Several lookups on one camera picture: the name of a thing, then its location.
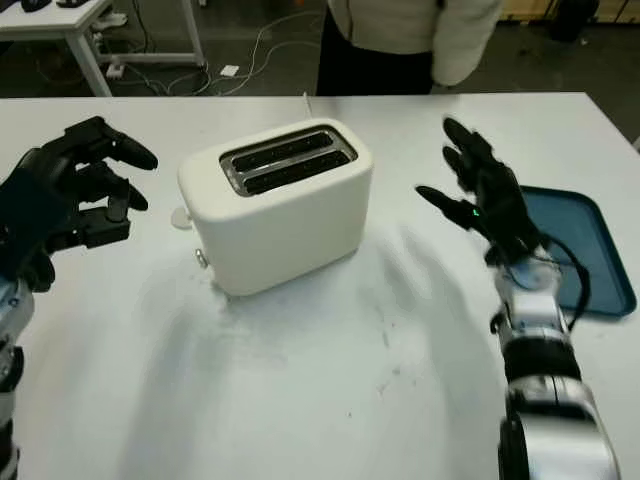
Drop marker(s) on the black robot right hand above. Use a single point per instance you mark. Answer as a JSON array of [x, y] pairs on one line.
[[495, 200]]

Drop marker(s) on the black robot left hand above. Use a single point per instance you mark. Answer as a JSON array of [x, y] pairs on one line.
[[47, 160]]

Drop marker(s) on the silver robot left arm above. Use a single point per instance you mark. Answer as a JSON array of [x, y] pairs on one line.
[[12, 325]]

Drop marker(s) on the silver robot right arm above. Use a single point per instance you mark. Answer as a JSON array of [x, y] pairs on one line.
[[540, 350]]

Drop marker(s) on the person in beige jacket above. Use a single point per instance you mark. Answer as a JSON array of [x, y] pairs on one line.
[[400, 45]]

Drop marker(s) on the white two-slot toaster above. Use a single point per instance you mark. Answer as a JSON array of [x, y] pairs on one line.
[[280, 230]]

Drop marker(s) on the blue oval tray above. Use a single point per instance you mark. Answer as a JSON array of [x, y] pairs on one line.
[[595, 250]]

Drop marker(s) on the white power strip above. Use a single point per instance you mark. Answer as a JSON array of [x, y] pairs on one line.
[[115, 70]]

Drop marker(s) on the white metal-legged desk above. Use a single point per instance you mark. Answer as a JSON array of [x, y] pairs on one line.
[[50, 17]]

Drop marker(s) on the small black device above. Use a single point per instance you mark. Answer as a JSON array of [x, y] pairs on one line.
[[35, 4]]

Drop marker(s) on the black smartphone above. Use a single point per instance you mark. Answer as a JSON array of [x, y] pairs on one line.
[[72, 2]]

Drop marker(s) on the stacked wooden crates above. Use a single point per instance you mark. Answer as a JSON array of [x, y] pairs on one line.
[[540, 10]]

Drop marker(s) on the white paper sheet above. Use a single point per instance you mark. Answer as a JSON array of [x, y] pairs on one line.
[[229, 70]]

